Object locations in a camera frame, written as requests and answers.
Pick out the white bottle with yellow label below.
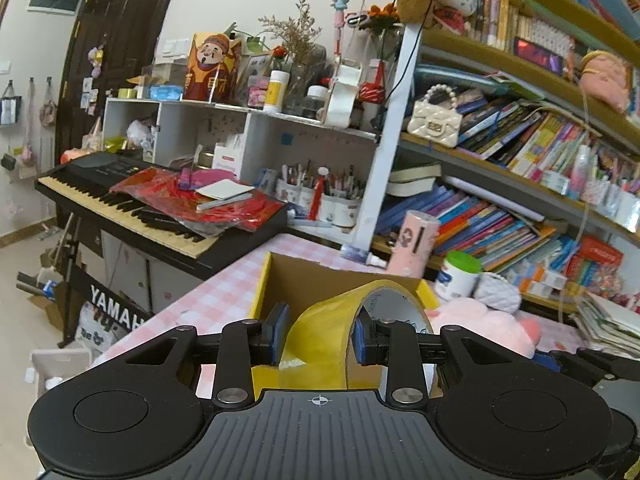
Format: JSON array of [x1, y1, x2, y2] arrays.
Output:
[[262, 70, 291, 113]]

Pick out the pink checkered tablecloth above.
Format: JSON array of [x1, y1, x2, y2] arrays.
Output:
[[90, 232, 591, 401]]

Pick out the white notebook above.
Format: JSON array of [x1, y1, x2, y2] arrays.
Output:
[[195, 178, 256, 211]]

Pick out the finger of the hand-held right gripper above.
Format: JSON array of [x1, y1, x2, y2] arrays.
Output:
[[535, 349, 640, 386]]

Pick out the stack of booklets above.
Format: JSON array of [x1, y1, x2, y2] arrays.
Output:
[[572, 292, 640, 359]]

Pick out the cream quilted handbag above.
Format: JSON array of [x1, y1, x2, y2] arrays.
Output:
[[406, 84, 461, 148]]

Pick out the red printed box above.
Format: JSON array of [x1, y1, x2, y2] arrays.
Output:
[[565, 237, 626, 286]]

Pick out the pink cylindrical appliance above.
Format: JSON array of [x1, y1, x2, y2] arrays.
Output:
[[387, 210, 442, 278]]

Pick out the dried flower bunch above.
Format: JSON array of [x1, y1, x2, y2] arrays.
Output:
[[257, 0, 323, 68]]

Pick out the wooden bookshelf with white post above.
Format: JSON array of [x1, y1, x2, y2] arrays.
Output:
[[341, 0, 640, 313]]

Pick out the clear jar with white lid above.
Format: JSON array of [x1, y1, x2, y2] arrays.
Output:
[[302, 85, 329, 118]]

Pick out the red tassel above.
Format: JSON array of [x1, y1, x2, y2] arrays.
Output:
[[309, 167, 329, 221]]

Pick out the pink plush toy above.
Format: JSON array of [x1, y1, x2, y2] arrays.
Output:
[[427, 297, 543, 359]]

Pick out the white plastic bag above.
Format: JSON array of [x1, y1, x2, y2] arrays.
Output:
[[127, 120, 158, 149]]

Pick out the white bottle with green lid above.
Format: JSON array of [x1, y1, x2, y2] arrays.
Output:
[[434, 251, 482, 302]]

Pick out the black and white tote bag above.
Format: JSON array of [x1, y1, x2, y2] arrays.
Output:
[[0, 80, 23, 126]]

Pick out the red plastic packets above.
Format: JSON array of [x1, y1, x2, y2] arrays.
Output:
[[110, 167, 288, 236]]

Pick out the white rod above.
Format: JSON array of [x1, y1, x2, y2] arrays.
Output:
[[445, 175, 546, 222]]

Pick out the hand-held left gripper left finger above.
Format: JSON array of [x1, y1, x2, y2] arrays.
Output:
[[122, 302, 292, 408]]

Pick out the pink plush doll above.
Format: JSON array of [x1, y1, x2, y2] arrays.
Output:
[[580, 50, 634, 113]]

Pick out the pink hanging bag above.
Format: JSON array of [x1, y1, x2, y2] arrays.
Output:
[[40, 77, 59, 128]]

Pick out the white quilted purse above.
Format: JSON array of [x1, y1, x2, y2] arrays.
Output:
[[472, 272, 523, 311]]

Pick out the white pen holder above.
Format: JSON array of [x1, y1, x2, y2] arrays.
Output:
[[276, 180, 317, 213], [320, 194, 363, 228]]

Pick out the row of upright books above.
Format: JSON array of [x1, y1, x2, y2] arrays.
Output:
[[467, 0, 640, 63]]

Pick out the magenta plastic bag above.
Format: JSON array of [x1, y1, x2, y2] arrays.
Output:
[[177, 167, 237, 191]]

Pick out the black electronic keyboard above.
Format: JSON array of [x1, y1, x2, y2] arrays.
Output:
[[34, 154, 290, 281]]

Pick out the white plastic bin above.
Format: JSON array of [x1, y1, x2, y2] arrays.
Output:
[[31, 349, 93, 401]]

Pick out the cartoon figure paper box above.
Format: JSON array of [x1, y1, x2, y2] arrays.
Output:
[[182, 31, 244, 104]]

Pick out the white cabinet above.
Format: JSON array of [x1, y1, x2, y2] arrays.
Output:
[[100, 230, 221, 313]]

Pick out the dark wooden door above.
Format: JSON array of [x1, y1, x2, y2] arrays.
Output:
[[55, 0, 186, 161]]

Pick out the bunch of pens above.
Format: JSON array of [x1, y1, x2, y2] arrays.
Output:
[[280, 160, 366, 196]]

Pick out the white desktop cubby shelf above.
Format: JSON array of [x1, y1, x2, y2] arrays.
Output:
[[101, 97, 381, 223]]

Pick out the pile of colourful books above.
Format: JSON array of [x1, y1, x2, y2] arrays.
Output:
[[450, 85, 640, 206]]

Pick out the white box with red label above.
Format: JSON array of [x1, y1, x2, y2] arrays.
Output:
[[212, 142, 246, 176]]

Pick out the thick dark hardcover book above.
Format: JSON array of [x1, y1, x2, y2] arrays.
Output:
[[387, 162, 443, 198]]

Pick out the black keyboard stand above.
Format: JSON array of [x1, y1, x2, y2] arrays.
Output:
[[55, 210, 151, 348]]

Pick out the yellow tape roll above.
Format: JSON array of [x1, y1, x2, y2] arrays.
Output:
[[280, 280, 436, 391]]

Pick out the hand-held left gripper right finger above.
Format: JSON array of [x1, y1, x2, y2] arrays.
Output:
[[351, 307, 507, 408]]

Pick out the large white tape roll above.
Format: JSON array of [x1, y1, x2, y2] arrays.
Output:
[[322, 62, 366, 128]]

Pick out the cardboard box with yellow rim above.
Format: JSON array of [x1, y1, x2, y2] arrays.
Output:
[[248, 251, 441, 391]]

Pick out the row of leaning books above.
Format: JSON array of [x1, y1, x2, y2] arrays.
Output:
[[375, 180, 576, 281]]

